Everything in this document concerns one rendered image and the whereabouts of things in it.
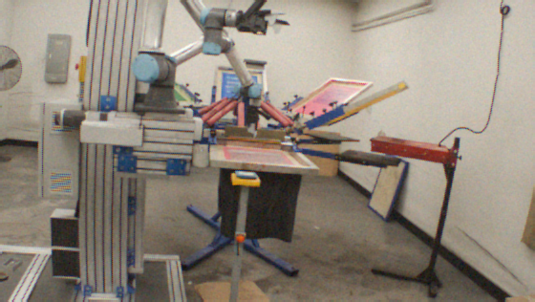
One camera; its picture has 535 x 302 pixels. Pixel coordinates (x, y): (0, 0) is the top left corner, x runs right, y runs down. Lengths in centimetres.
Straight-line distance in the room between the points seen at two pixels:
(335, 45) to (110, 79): 552
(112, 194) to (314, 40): 547
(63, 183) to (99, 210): 24
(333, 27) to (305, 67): 85
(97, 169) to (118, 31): 68
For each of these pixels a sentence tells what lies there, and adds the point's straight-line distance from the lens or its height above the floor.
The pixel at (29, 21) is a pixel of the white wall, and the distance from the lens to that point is 761.
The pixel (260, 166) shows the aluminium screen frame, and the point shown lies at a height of 98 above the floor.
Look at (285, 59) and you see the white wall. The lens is 700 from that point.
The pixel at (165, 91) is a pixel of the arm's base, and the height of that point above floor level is 133.
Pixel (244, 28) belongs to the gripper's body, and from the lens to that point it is 169.
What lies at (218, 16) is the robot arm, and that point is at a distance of 170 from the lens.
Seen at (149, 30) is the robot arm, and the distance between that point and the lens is 179.
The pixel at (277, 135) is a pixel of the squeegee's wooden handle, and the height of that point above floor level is 107.
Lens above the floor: 141
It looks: 9 degrees down
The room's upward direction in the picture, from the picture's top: 7 degrees clockwise
